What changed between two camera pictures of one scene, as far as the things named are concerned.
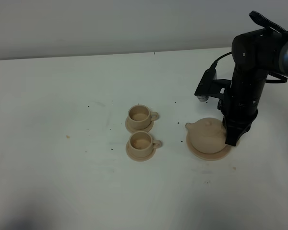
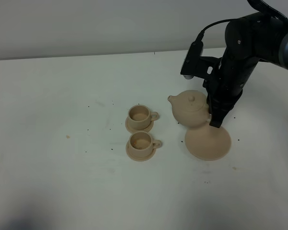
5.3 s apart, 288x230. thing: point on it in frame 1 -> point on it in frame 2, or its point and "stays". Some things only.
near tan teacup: (141, 143) stays
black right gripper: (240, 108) -> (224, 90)
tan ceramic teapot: (208, 135) -> (190, 108)
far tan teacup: (139, 116) stays
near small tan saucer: (138, 158) stays
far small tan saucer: (131, 129) stays
